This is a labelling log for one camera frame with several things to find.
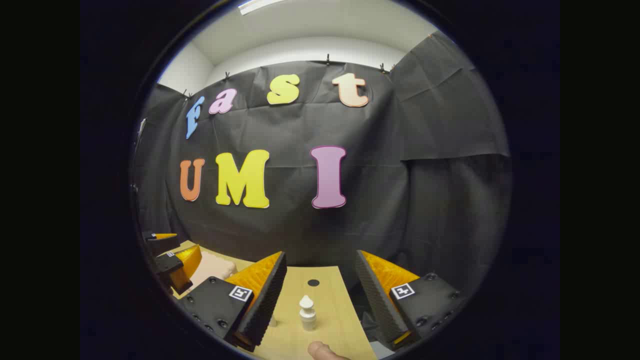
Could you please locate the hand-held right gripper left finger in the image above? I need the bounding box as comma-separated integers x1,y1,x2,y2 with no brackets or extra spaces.
178,251,288,353

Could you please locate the pink suitcase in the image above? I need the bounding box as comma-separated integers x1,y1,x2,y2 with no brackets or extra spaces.
190,251,238,294

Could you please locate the ceiling light strip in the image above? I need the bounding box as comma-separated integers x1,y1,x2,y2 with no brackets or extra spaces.
238,0,286,16

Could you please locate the white pump bottle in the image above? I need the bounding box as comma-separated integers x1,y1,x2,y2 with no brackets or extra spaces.
299,295,317,332

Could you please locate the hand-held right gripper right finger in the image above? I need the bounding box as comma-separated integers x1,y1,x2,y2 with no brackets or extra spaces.
355,249,467,352

